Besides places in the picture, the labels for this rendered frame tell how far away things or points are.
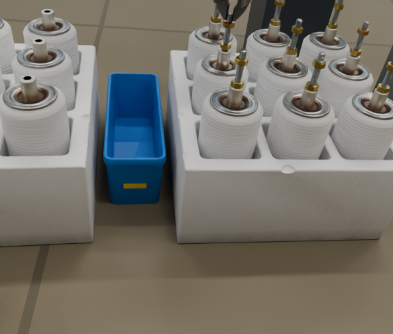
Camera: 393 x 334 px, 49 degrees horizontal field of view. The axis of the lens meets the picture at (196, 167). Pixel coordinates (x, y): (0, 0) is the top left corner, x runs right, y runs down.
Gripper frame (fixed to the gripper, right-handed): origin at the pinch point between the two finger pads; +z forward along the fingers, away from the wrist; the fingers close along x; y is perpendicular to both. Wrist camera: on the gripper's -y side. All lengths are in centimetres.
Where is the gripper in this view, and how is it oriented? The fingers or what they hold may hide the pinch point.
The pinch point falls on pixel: (231, 10)
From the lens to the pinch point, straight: 74.1
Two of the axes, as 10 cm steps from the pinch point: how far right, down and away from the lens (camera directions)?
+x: 9.6, 2.3, -1.2
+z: -1.0, 7.4, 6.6
